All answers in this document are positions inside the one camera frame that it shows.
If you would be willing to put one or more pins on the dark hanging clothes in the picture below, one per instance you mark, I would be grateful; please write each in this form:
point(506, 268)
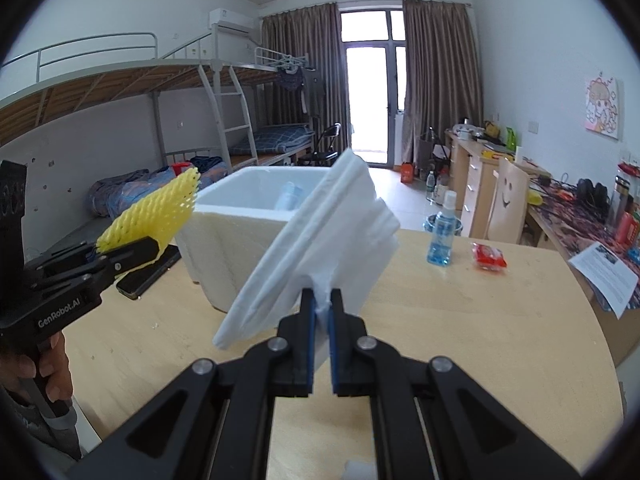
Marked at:
point(292, 80)

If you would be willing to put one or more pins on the pink cartoon wall poster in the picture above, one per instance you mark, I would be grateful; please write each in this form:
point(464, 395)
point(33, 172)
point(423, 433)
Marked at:
point(604, 107)

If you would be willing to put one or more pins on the printed paper sheet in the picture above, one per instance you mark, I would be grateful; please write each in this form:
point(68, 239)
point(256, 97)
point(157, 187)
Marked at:
point(605, 272)

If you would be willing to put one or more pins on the glass balcony door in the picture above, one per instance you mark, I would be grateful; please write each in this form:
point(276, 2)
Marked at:
point(370, 100)

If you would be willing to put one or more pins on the red snack packet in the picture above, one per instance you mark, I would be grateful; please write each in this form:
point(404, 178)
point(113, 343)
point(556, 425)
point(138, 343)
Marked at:
point(489, 256)

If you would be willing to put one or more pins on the black phone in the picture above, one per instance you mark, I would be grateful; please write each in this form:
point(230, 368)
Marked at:
point(145, 280)

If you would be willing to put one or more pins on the white air conditioner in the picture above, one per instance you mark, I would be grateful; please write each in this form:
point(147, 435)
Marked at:
point(230, 20)

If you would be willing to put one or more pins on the yellow black bag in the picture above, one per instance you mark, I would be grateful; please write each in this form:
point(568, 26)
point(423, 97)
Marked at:
point(492, 130)

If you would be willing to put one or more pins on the white plastic jug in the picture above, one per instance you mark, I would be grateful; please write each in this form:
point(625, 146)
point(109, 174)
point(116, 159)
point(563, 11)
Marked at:
point(441, 185)

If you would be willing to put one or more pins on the yellow cloth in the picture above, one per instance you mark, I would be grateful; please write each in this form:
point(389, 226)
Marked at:
point(536, 197)

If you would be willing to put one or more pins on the blue spray bottle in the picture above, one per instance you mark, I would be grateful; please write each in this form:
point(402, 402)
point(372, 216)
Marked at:
point(440, 245)

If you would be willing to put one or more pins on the white electric pot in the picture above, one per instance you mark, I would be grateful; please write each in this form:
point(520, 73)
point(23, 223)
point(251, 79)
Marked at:
point(465, 132)

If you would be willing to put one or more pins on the long wooden wall desk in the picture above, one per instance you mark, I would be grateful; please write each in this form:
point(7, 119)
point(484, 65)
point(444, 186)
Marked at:
point(475, 185)

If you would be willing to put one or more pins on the green standing packet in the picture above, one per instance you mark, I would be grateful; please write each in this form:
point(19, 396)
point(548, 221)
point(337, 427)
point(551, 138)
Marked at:
point(509, 139)

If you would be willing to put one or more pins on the row of toiletry bottles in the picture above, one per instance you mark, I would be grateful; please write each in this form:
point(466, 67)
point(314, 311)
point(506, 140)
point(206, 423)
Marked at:
point(625, 220)

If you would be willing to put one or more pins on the clear plastic bottle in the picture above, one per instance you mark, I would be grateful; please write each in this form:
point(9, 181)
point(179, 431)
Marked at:
point(430, 187)

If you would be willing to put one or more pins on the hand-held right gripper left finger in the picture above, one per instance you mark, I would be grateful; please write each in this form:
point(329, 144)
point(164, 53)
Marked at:
point(312, 325)

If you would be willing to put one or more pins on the patterned desk mat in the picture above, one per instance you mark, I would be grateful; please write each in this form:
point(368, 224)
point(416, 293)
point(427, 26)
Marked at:
point(565, 220)

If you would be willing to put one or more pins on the grey metal bunk bed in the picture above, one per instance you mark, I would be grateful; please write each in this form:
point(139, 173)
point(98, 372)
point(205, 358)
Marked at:
point(265, 57)
point(100, 90)

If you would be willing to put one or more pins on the black headphones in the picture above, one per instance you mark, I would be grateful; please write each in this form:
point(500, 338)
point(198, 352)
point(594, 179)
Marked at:
point(585, 190)

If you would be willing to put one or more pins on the yellow foam net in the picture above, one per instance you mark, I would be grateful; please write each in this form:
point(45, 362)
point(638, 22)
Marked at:
point(150, 215)

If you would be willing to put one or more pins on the wooden chair with smiley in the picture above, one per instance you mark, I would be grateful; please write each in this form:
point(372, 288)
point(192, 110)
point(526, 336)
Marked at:
point(507, 195)

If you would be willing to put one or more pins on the white tissue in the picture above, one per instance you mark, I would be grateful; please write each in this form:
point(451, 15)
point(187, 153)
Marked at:
point(320, 240)

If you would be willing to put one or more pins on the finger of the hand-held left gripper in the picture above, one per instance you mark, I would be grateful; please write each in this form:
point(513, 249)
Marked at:
point(65, 255)
point(135, 255)

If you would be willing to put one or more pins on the person's left forearm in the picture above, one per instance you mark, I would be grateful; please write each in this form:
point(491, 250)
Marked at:
point(45, 430)

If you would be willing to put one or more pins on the orange floor container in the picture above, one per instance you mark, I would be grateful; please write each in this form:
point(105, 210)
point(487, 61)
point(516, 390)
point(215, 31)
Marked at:
point(408, 172)

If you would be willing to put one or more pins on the white foam box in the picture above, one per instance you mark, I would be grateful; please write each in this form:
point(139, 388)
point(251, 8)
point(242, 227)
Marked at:
point(225, 250)

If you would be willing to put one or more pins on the person's left hand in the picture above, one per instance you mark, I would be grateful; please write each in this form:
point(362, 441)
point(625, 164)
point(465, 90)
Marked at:
point(57, 375)

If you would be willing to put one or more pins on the blue plaid mattress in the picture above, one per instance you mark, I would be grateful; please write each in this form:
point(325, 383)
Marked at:
point(275, 137)

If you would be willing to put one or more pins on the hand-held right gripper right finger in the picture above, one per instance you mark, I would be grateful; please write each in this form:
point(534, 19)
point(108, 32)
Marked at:
point(334, 360)

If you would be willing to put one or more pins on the white cup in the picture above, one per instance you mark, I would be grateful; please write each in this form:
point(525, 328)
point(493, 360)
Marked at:
point(519, 155)

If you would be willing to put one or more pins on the grey trash bin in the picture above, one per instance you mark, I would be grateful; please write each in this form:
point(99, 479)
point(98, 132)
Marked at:
point(457, 226)

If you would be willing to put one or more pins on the black folding chair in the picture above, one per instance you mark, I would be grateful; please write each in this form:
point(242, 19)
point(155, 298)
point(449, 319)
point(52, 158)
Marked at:
point(327, 135)

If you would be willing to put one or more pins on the brown curtain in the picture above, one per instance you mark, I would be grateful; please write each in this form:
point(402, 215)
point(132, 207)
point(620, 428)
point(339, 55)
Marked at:
point(440, 85)
point(310, 35)

